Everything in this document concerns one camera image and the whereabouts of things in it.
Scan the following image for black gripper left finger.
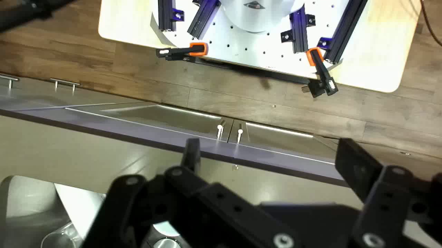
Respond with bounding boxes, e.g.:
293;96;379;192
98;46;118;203
82;136;303;248

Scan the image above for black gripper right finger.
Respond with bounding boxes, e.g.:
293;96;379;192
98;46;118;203
334;136;442;248

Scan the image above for grey lower kitchen cabinets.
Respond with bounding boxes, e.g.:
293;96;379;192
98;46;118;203
0;72;340;166

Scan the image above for stainless steel sink basin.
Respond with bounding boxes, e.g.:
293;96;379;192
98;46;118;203
0;173;108;248

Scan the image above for white perforated robot table top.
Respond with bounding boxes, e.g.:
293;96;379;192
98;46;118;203
97;0;423;93

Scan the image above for orange black clamp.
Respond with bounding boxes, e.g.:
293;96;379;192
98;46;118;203
301;46;340;99
156;39;210;60

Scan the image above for black tripod stand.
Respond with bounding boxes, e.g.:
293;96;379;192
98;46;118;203
0;0;75;32

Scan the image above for black aluminium rail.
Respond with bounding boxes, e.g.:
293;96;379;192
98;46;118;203
158;0;185;32
281;4;316;53
316;0;370;66
187;0;223;39

